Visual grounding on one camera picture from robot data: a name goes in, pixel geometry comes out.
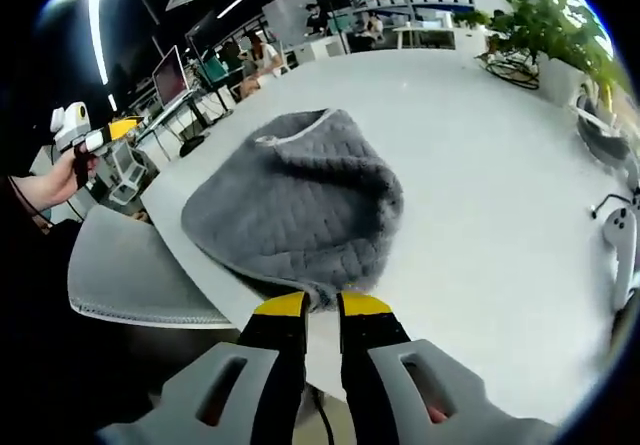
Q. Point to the grey quilted towel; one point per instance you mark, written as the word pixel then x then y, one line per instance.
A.
pixel 300 205

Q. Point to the person's left hand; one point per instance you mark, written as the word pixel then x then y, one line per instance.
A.
pixel 62 182

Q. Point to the white headset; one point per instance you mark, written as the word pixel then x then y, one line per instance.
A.
pixel 602 142

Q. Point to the small green desk plant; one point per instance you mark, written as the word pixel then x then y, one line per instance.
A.
pixel 472 17

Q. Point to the long ceiling light strip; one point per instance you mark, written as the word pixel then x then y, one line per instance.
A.
pixel 97 25

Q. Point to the black computer mouse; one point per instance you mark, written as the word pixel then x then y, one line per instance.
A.
pixel 192 146

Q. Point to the green potted plant white pot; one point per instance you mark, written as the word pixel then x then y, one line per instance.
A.
pixel 545 25

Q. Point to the short ceiling light strip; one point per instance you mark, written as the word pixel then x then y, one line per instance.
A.
pixel 112 102

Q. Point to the person's black clothing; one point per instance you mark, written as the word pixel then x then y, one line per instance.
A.
pixel 40 340

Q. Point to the white hand controller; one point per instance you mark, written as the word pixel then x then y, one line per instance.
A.
pixel 620 235

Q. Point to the white office desk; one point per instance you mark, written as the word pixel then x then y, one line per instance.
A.
pixel 430 37

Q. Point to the white cabinet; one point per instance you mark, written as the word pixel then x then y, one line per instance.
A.
pixel 315 50

